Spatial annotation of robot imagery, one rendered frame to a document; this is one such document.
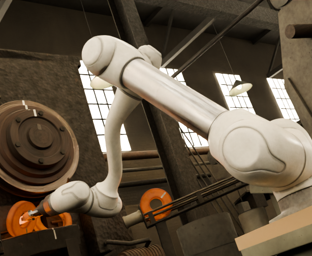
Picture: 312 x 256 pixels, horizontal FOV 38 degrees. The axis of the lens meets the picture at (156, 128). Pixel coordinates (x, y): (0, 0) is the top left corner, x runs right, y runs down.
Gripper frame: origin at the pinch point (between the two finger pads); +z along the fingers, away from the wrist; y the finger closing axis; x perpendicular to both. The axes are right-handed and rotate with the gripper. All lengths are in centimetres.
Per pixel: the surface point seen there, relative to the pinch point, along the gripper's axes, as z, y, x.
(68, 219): -0.4, 21.2, -4.8
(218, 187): -49, 73, -13
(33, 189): -1.3, 7.0, 11.5
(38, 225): 1.3, 6.4, -4.0
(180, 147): 211, 404, 76
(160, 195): -29, 55, -8
